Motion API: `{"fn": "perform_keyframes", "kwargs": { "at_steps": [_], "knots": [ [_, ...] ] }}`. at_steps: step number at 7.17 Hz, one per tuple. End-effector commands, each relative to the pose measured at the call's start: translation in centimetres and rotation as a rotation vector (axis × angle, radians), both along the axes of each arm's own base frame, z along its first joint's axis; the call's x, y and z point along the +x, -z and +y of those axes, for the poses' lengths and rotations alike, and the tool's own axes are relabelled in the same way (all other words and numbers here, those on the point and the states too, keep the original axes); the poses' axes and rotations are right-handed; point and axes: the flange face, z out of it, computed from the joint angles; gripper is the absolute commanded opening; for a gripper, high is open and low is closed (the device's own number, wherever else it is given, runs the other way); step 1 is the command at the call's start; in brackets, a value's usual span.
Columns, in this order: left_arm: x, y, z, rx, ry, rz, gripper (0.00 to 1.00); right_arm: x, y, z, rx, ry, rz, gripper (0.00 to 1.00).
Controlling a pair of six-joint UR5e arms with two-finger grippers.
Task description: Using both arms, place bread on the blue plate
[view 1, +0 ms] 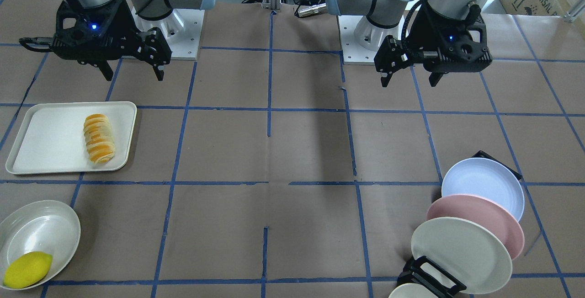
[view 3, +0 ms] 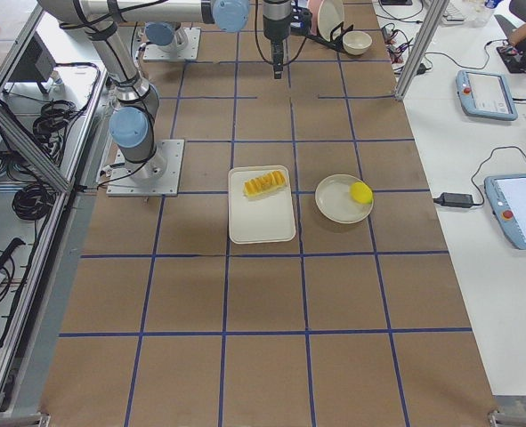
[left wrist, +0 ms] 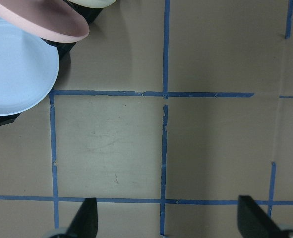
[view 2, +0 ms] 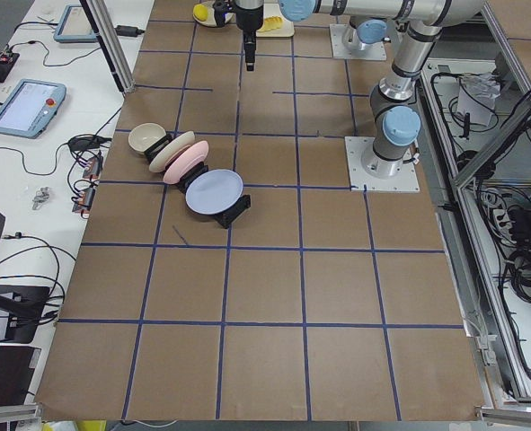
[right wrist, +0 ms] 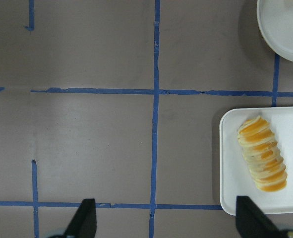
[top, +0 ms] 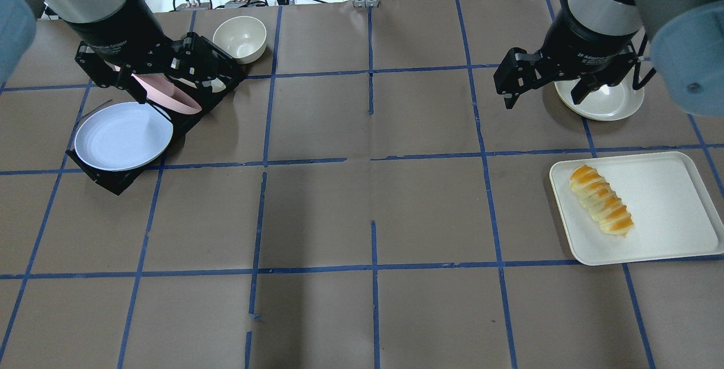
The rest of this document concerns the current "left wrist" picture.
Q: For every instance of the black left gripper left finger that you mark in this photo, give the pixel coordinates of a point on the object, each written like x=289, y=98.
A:
x=85, y=222

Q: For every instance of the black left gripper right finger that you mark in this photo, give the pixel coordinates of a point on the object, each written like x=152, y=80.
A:
x=253, y=222

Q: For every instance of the light blue plate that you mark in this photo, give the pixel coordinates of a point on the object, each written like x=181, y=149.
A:
x=28, y=69

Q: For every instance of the pink plate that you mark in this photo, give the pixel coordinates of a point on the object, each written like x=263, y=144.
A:
x=52, y=20

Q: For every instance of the cream plate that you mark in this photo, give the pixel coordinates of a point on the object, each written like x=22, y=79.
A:
x=96, y=4

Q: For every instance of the black dish rack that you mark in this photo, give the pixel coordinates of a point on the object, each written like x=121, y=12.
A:
x=34, y=36

